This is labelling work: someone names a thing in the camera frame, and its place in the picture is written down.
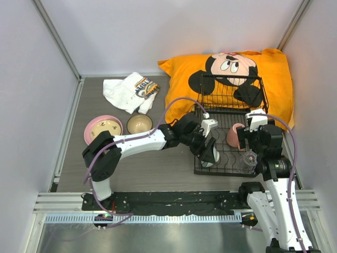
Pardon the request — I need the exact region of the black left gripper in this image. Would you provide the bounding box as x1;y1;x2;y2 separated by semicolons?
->
181;128;215;163

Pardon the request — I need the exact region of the light green bowl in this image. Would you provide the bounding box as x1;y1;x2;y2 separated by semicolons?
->
201;147;221;168

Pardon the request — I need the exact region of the pink mug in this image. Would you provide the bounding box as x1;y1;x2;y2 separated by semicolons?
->
226;123;244;151

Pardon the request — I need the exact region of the clear glass cup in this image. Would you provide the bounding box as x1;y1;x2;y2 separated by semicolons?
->
236;151;257;174

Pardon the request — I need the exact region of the brown floral bowl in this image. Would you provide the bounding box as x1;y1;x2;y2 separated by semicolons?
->
126;114;153;134

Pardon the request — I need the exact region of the cream floral plate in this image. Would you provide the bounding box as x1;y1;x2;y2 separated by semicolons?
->
90;120;122;140

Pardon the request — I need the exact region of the pink plate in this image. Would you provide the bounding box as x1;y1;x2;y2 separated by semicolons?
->
84;115;123;145

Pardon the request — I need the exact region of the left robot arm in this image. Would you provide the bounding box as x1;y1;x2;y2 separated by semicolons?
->
82;113;220;210

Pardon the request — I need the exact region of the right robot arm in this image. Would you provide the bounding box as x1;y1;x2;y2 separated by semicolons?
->
236;124;318;252

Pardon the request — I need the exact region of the orange Mickey Mouse pillow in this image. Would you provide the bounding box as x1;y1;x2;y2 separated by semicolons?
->
158;48;295;128

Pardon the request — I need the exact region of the white printed t-shirt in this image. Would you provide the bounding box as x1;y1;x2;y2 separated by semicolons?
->
103;72;160;114

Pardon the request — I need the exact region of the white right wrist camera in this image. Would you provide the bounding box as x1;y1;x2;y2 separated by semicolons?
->
245;109;268;132

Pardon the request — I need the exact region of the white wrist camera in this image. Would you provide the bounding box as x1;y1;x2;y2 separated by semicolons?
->
201;113;218;137
245;109;268;132

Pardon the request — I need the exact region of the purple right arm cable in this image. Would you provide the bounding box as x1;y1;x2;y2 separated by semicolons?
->
247;113;308;253

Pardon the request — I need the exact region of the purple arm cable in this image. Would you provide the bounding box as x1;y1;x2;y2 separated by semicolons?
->
83;96;209;229
247;113;308;253

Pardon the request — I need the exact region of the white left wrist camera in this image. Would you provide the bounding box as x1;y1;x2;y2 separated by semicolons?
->
201;113;218;137

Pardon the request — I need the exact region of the black wire dish rack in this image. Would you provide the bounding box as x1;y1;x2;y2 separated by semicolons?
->
194;73;269;178

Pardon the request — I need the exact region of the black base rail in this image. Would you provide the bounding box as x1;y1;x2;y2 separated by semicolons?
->
81;190;269;216

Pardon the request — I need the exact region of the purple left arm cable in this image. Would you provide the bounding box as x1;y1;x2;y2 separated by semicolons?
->
83;96;209;229

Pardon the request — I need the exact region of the aluminium frame rail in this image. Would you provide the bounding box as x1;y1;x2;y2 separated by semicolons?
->
31;0;85;101

